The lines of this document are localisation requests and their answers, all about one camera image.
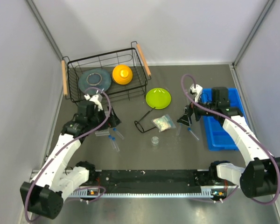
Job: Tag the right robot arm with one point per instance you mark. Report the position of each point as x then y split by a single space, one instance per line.
261 174

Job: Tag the blue plastic divided bin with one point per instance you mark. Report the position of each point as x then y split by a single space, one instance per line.
217 138

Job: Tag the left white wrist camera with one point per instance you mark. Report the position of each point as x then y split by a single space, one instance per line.
96 99

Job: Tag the orange ribbed bowl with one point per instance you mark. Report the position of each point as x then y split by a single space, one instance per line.
122 74

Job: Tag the clear plastic bag with contents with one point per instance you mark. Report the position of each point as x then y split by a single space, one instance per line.
164 123

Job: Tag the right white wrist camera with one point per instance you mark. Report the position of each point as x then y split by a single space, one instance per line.
196 90

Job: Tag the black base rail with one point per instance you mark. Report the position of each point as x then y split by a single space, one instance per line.
153 181

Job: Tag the small clear round dish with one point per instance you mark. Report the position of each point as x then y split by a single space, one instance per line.
155 140

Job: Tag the blue ceramic plate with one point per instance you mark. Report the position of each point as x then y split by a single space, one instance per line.
98 78

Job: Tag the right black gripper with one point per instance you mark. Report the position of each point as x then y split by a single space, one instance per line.
185 119

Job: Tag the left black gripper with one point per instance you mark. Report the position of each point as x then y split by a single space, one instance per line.
114 120

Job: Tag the blue capped test tube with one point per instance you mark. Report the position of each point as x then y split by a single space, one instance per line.
111 141
118 133
179 130
115 145
194 135

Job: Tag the black wire basket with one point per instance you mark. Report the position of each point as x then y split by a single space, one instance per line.
132 57

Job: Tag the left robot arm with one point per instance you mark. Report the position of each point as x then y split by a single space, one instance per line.
46 193

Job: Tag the black wire stand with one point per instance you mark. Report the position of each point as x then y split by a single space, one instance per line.
141 123

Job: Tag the clear tube rack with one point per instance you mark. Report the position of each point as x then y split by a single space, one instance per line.
102 133

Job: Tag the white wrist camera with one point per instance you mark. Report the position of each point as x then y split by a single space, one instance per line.
196 90
96 99

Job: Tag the lime green plate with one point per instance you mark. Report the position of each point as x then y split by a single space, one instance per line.
158 98

